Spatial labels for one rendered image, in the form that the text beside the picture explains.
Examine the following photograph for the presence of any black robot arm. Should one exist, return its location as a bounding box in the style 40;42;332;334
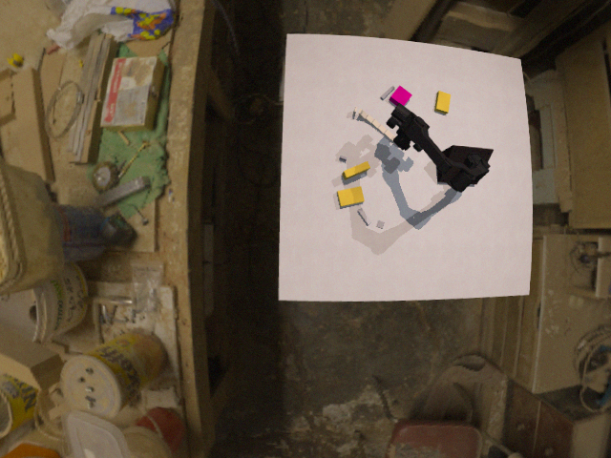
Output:
391;103;490;193

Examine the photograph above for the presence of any yellow rectangular block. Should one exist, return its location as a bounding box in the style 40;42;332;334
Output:
337;186;365;206
342;161;370;180
434;91;451;114

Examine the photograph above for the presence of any magenta block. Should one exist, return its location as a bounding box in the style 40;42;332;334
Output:
389;85;412;106

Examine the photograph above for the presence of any white rectangular block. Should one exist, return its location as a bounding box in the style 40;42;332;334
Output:
357;208;371;225

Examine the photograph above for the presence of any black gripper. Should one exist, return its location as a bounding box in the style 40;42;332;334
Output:
386;116;423;153

